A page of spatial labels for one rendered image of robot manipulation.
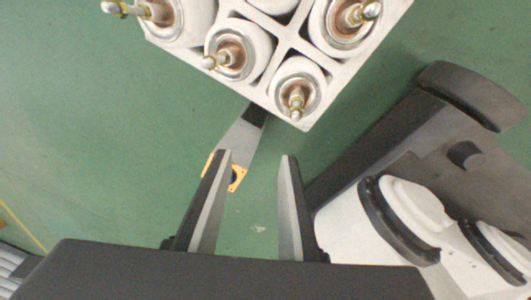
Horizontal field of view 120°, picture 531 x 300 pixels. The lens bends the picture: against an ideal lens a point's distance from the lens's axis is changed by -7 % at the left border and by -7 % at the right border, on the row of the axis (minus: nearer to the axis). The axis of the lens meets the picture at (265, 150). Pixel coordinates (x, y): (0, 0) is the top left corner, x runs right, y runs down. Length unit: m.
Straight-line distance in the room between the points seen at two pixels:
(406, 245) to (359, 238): 0.05
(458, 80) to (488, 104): 0.06
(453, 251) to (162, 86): 0.86
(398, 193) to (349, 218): 0.08
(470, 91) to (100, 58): 1.00
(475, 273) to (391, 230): 0.33
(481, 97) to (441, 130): 0.08
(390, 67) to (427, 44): 0.09
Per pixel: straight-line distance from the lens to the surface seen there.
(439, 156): 0.48
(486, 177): 0.66
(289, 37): 0.35
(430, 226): 0.31
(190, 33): 0.33
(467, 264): 0.55
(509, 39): 0.72
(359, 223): 0.29
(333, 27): 0.28
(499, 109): 0.50
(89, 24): 0.84
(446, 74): 0.50
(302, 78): 0.28
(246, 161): 0.32
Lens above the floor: 0.53
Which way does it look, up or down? 54 degrees down
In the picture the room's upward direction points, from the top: 163 degrees counter-clockwise
